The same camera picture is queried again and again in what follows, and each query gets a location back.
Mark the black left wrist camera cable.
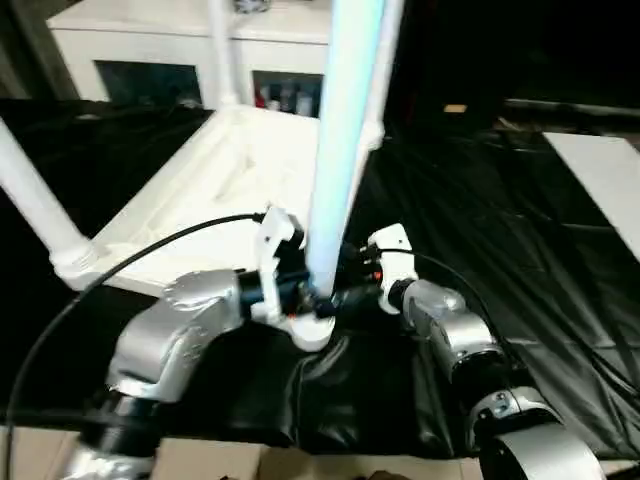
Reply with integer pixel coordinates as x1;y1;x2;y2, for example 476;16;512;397
0;212;266;451

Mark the black cabinet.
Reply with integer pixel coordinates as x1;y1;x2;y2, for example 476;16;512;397
394;0;640;131

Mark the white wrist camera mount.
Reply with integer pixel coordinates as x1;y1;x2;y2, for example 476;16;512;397
252;206;306;325
367;223;421;315

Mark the white cabinet with glass doors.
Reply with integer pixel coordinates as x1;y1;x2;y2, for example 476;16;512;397
46;0;401;119

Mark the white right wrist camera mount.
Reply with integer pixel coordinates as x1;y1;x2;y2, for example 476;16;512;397
367;223;421;315

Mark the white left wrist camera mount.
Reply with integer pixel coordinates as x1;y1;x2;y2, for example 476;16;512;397
252;206;306;325

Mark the white flat board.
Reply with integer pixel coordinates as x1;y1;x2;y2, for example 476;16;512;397
542;132;640;251

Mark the white plastic table top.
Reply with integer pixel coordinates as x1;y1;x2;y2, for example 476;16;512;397
52;102;387;354

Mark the grey curtain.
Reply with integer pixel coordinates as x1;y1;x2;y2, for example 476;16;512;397
0;0;81;101

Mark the black mat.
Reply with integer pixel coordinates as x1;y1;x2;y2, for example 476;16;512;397
0;97;640;459

